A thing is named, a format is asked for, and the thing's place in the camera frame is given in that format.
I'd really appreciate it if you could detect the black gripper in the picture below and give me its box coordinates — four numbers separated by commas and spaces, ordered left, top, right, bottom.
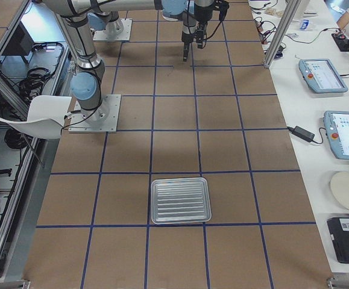
181, 17, 207, 61
194, 0, 215, 23

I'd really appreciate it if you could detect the silver ribbed metal tray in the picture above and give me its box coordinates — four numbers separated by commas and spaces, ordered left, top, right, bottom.
151, 177, 212, 225

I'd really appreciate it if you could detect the plastic water bottle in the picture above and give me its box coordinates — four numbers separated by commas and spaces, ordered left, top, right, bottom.
297, 19, 316, 31

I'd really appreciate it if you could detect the far blue teach pendant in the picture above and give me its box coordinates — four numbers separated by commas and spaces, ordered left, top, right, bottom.
298, 58, 348, 93

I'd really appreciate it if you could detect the blue teach pendant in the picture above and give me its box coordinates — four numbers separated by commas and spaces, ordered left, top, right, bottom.
323, 111, 349, 160
298, 58, 348, 93

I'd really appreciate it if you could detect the black power adapter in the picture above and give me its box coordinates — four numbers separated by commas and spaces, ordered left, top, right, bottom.
287, 126, 315, 143

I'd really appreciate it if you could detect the white plastic chair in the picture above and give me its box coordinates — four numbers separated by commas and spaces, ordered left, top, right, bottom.
0, 95, 72, 140

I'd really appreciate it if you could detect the near blue teach pendant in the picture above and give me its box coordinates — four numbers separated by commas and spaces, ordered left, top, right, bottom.
323, 111, 349, 160

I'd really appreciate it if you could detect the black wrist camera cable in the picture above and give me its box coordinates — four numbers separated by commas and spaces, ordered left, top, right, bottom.
206, 0, 231, 42

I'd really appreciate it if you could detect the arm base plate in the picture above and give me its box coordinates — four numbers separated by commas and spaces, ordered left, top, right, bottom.
93, 19, 133, 42
68, 95, 121, 133

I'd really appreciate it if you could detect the aluminium frame post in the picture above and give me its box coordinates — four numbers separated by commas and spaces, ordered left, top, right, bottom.
263, 0, 301, 69

